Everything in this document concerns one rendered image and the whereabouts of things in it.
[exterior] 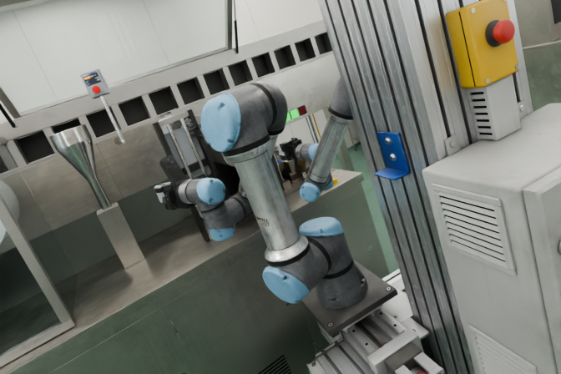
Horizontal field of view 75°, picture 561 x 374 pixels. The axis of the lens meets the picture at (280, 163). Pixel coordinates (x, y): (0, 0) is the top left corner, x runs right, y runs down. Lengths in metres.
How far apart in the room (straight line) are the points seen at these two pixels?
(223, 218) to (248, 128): 0.38
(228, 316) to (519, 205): 1.25
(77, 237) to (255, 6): 3.67
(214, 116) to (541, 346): 0.69
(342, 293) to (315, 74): 1.57
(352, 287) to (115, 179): 1.31
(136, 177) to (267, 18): 3.41
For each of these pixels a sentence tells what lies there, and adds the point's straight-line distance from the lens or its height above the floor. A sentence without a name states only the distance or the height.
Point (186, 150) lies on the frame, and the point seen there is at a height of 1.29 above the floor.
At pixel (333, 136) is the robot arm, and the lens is 1.26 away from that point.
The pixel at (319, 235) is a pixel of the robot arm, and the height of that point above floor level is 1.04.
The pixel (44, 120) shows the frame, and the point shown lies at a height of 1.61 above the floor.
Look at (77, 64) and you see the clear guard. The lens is 1.89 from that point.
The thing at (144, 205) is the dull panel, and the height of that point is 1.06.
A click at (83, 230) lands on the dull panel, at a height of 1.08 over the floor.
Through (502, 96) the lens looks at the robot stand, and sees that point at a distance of 0.75.
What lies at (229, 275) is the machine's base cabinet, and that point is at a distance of 1.54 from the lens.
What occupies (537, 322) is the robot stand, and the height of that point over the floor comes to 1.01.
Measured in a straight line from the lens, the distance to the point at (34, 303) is 1.52.
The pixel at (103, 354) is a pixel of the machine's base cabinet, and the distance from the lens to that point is 1.55.
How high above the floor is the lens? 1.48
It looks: 14 degrees down
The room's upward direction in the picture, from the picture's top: 20 degrees counter-clockwise
